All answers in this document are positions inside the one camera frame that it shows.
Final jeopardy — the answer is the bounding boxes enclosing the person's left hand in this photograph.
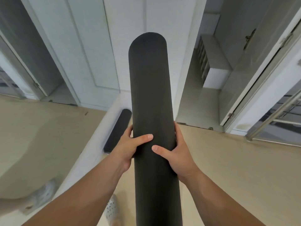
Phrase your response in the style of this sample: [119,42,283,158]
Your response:
[112,125,154,173]

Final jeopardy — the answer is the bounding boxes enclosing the person's right hand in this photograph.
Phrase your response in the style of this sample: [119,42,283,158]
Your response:
[152,121,201,185]

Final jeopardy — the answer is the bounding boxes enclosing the large black foam roller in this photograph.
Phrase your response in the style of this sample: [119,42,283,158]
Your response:
[128,32,182,226]

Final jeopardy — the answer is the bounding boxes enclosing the person's left forearm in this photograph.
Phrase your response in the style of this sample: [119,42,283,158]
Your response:
[22,155,129,226]

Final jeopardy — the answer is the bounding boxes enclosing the person's right forearm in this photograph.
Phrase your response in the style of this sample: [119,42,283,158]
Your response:
[180,169,267,226]

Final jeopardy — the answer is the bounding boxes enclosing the small black foam roll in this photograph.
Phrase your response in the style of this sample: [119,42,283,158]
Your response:
[104,109,132,153]

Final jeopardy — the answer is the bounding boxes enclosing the white floor mat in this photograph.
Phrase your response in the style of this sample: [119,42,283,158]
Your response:
[55,95,135,226]

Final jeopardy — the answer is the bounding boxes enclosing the white perforated clog shoe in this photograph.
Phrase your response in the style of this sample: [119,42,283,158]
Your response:
[103,194,118,226]
[22,178,58,214]

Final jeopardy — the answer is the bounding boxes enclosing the white shoe cabinet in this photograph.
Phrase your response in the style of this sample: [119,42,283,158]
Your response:
[196,35,232,90]

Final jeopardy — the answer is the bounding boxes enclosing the white wardrobe doors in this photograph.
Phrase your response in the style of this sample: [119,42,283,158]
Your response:
[20,0,208,111]

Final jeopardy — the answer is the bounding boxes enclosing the metal railing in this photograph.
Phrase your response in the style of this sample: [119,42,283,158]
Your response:
[246,90,301,142]

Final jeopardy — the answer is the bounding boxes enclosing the plain grey door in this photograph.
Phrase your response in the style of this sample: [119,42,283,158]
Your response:
[0,0,64,97]

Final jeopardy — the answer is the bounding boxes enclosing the grey door with lever handle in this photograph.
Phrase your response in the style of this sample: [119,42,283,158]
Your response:
[219,0,301,126]

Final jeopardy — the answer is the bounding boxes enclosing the metal lever door handle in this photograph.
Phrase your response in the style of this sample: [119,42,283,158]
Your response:
[243,28,257,50]

